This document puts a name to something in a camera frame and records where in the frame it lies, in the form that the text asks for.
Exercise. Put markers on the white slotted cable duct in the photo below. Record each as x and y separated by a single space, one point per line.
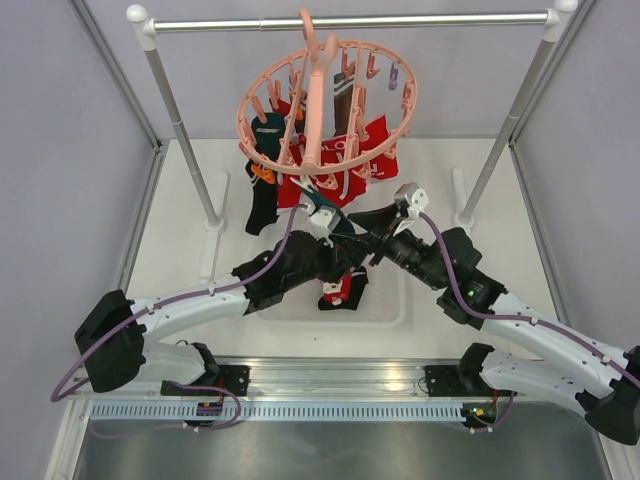
191 410

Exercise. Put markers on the teal green sock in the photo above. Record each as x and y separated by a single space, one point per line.
315 198

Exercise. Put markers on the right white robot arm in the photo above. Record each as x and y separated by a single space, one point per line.
597 381

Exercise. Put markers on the metal drying rack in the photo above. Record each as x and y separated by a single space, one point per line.
555 21

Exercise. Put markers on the red santa sock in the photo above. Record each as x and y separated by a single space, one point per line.
336 293

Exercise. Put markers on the brown striped sock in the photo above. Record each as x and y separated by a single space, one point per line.
343 91

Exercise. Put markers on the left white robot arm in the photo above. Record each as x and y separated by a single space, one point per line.
122 339

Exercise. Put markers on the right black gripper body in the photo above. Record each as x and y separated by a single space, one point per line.
395 243

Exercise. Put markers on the black sock white stripes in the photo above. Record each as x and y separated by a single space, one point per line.
359 280

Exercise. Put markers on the white perforated basket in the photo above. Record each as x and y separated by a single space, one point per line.
381 305

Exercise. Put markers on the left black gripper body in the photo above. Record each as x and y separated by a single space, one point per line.
329 257

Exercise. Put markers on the black sock orange cuff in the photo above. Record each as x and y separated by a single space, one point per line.
265 196

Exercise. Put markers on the metal base rail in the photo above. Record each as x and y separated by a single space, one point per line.
334 379

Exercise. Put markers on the pink round clip hanger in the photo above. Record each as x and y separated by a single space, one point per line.
309 69

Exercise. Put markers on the red sock white letters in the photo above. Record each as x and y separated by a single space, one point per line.
345 186

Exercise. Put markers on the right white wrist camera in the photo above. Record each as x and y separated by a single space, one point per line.
411 200

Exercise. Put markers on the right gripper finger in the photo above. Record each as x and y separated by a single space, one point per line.
374 220
361 246

